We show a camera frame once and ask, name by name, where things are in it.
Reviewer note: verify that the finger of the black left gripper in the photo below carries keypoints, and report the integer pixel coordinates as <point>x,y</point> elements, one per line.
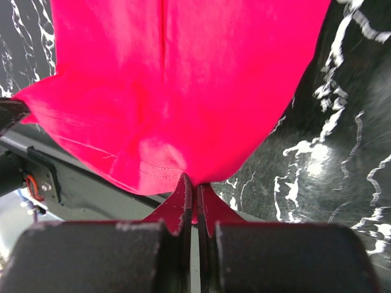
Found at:
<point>12,112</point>

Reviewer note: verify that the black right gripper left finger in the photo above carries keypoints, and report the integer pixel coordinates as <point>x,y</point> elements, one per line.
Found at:
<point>174,219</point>

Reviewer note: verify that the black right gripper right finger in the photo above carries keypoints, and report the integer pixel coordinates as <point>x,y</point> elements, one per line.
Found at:
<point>211,211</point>

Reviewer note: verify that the red t shirt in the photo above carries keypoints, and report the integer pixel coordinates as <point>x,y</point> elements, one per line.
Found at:
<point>147,90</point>

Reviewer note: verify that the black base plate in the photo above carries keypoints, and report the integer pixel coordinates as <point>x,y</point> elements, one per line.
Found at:
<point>65,187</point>

